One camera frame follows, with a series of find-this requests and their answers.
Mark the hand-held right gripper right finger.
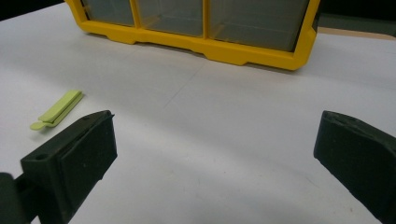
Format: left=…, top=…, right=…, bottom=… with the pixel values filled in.
left=313, top=110, right=396, bottom=224

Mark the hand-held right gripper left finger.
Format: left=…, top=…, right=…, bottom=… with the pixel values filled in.
left=20, top=109, right=119, bottom=224

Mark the light green sealing clip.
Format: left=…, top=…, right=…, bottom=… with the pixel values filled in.
left=30, top=90, right=84, bottom=132

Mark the yellow drawer organizer cabinet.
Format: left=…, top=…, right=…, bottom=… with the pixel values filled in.
left=64, top=0, right=321, bottom=71

